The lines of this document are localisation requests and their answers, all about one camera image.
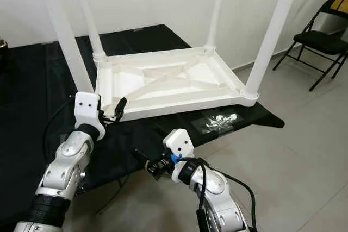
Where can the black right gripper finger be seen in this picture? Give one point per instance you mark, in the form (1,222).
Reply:
(145,165)

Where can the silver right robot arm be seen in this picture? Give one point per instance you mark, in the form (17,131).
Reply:
(217,199)

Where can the white plastic table top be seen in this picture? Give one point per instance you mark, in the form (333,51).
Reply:
(157,107)

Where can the black tablecloth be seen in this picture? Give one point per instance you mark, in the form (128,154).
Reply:
(32,80)

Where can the black folding chair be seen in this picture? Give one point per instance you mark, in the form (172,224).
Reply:
(318,39)

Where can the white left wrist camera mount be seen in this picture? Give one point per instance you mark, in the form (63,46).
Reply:
(87,110)

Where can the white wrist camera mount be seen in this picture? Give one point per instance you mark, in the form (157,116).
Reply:
(178,142)
(87,110)

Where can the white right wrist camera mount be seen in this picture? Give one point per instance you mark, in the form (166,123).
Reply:
(178,142)

